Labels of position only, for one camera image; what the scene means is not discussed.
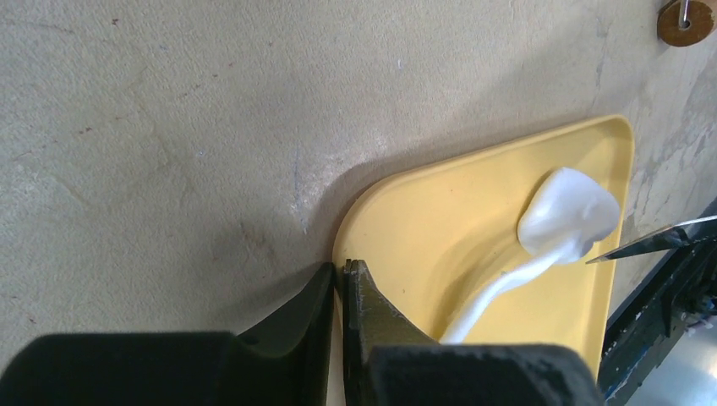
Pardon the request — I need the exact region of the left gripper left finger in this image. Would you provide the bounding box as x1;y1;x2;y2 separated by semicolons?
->
1;263;335;405

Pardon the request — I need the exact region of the white dough ball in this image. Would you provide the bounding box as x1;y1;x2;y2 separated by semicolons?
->
439;167;621;344

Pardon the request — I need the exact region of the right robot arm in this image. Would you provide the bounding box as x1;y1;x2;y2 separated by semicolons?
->
598;242;716;405

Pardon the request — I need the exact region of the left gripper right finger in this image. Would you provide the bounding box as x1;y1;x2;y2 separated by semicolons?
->
342;260;605;405

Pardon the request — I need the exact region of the wooden dough roller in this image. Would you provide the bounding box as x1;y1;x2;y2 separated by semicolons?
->
656;0;716;47

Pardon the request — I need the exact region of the yellow tray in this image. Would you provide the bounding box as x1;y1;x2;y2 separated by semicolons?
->
332;115;635;371

